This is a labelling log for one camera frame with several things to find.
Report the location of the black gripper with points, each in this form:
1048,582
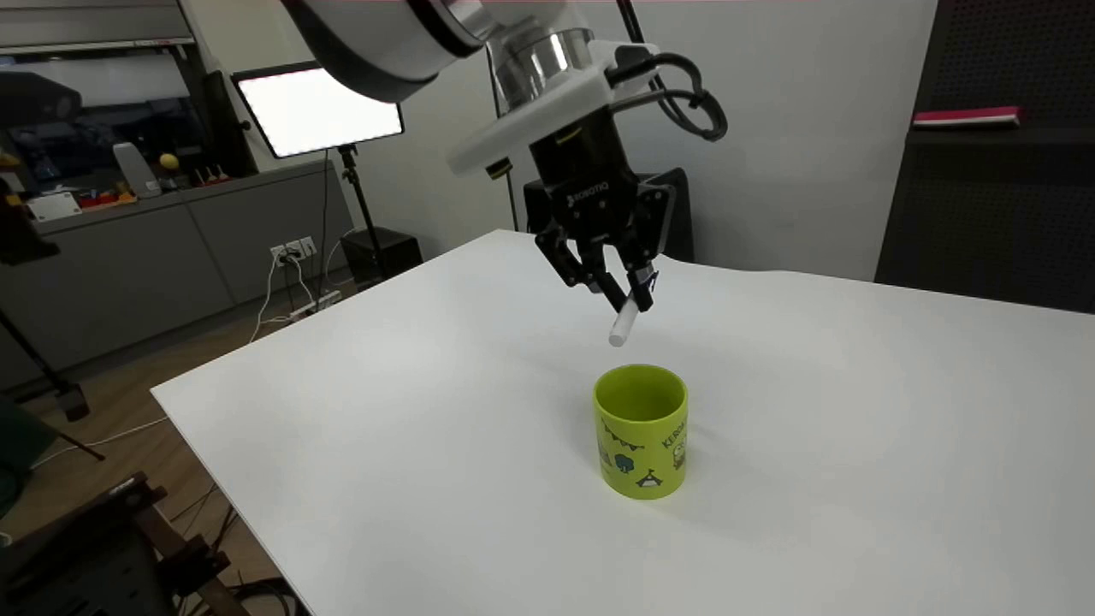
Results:
582,196

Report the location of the white marker pen blue cap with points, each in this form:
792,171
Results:
625,325

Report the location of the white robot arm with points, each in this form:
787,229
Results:
390,50

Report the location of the green ceramic mug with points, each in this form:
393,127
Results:
642,430

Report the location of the black computer tower case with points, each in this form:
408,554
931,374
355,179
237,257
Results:
673,216

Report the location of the black light stand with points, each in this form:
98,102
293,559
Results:
371,250

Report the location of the bright studio light panel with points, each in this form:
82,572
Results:
303,110

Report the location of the black tall shelf unit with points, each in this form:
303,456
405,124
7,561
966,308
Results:
1000,210

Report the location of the pink book on shelf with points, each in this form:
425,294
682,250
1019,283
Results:
966,116

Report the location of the grey cabinet counter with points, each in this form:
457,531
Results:
146,272

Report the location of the black tripod leg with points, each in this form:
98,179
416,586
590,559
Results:
68,394

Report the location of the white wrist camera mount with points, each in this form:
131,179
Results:
552,82

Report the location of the white wall power socket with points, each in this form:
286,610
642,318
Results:
300,248

